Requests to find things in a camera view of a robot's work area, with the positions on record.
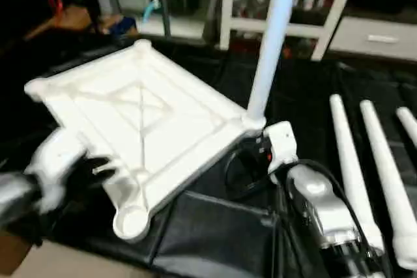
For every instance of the white plastic table top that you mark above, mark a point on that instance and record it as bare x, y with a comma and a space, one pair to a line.
143, 115

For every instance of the white plastic table leg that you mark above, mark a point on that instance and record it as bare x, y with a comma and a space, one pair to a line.
352, 167
270, 43
388, 174
407, 125

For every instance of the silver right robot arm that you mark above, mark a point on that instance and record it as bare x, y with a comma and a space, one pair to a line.
326, 213

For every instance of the black work mat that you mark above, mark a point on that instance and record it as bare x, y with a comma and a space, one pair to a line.
293, 89

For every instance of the white glass-door cabinet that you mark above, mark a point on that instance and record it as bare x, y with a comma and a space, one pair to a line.
287, 8

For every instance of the brown cardboard box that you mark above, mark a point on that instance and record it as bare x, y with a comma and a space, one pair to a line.
101, 24

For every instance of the blue plastic bag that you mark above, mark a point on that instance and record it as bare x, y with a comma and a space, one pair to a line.
124, 25

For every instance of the white drawer unit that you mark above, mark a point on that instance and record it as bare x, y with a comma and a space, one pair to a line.
374, 38

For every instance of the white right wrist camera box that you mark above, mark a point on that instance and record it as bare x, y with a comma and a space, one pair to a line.
280, 141

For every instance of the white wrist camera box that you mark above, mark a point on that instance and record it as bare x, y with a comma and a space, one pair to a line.
55, 161
280, 141

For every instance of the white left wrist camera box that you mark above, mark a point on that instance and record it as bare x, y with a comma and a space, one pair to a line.
55, 161

